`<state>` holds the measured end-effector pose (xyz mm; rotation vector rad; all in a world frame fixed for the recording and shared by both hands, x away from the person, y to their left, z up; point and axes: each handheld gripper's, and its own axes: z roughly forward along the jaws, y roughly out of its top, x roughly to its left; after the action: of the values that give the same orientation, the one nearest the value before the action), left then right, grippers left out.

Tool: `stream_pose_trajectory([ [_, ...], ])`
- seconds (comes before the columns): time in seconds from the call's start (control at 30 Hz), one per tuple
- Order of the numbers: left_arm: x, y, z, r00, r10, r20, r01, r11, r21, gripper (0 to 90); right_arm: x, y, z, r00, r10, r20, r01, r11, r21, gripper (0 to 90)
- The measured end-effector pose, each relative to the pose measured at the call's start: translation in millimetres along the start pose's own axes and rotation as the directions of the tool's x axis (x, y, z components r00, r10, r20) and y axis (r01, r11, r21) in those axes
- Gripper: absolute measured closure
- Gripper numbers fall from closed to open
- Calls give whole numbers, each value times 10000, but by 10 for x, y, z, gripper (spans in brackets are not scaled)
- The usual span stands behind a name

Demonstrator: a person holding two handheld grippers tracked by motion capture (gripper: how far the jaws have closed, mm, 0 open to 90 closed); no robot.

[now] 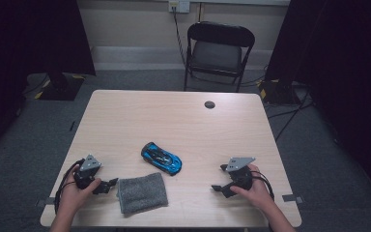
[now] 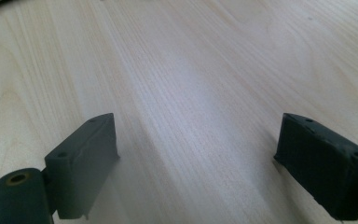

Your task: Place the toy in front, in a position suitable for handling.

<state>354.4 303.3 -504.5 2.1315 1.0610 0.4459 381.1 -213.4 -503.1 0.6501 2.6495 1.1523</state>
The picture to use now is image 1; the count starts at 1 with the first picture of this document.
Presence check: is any black stand base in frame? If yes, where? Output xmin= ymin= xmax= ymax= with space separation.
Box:
xmin=38 ymin=72 xmax=86 ymax=102
xmin=257 ymin=78 xmax=302 ymax=105

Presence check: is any grey cloth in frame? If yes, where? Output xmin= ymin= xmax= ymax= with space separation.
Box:
xmin=116 ymin=172 xmax=169 ymax=216

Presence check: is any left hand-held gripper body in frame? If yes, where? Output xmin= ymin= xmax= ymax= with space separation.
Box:
xmin=72 ymin=154 xmax=103 ymax=191

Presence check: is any black wall socket cable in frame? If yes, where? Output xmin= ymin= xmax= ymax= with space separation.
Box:
xmin=172 ymin=7 xmax=188 ymax=67

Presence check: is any black floor cable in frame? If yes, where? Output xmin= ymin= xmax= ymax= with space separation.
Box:
xmin=273 ymin=88 xmax=312 ymax=143
xmin=266 ymin=101 xmax=315 ymax=120

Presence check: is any person's left hand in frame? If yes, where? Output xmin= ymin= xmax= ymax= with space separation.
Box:
xmin=57 ymin=165 xmax=102 ymax=217

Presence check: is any white wall socket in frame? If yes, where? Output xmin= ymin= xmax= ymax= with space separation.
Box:
xmin=168 ymin=0 xmax=191 ymax=14

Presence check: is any grey tape piece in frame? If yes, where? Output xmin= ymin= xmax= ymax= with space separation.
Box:
xmin=36 ymin=196 xmax=62 ymax=208
xmin=281 ymin=193 xmax=304 ymax=205

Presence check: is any blue toy car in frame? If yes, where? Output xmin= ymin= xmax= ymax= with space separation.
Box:
xmin=140 ymin=141 xmax=184 ymax=177

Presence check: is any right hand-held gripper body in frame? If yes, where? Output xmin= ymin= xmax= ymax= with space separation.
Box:
xmin=225 ymin=157 xmax=256 ymax=191

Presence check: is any person's right hand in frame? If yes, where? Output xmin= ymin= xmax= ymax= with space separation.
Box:
xmin=230 ymin=163 xmax=273 ymax=211

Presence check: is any black curtain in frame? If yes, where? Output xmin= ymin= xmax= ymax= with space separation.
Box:
xmin=264 ymin=0 xmax=371 ymax=204
xmin=0 ymin=0 xmax=97 ymax=162

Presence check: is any black folding chair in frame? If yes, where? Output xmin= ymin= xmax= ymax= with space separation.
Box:
xmin=183 ymin=20 xmax=256 ymax=94

